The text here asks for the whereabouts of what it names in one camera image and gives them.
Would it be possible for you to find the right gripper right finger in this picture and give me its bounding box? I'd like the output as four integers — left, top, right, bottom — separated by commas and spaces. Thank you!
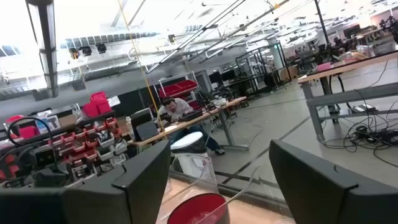
269, 139, 398, 224

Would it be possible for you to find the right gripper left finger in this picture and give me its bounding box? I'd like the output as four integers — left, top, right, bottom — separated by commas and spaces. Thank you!
0, 139, 172, 224

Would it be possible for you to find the black desk monitor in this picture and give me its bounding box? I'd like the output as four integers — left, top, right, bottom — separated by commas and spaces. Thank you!
130, 108, 159, 141

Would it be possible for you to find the black power strip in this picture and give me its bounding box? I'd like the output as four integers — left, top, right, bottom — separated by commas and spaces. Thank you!
351, 104, 377, 114

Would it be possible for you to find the red and black bowl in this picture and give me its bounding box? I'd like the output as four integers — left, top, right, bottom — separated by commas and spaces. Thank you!
167, 192, 231, 224

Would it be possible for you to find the grey legged wooden table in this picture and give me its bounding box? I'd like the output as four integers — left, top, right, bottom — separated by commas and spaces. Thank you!
297, 51, 398, 142

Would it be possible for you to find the white trash can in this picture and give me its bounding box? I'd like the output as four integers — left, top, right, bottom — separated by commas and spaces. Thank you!
170, 131, 215, 184

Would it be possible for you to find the wooden top workbench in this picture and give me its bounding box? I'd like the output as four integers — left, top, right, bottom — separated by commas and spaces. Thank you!
129, 96, 249, 152

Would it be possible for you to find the person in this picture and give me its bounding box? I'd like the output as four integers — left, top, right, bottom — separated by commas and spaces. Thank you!
157, 96, 226, 156

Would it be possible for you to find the rack with red trays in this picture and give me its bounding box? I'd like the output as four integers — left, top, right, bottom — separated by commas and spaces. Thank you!
157, 73, 200, 100

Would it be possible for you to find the black computer monitor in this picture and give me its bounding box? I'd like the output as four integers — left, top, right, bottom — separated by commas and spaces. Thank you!
221, 68, 237, 82
208, 71, 223, 85

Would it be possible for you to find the black and white pillar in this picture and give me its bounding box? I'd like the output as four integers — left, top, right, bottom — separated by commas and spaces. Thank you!
24, 0, 60, 99

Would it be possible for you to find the tangle of black floor cables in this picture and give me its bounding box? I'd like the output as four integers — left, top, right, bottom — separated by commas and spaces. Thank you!
320, 58, 398, 169

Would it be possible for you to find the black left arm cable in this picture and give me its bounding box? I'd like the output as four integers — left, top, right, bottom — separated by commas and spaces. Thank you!
6, 116, 53, 147

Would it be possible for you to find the black cage frame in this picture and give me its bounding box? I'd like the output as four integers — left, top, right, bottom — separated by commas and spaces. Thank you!
234, 42, 292, 94

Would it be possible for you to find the yellow hanging cable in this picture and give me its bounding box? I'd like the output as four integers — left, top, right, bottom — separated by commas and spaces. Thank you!
116, 0, 165, 139

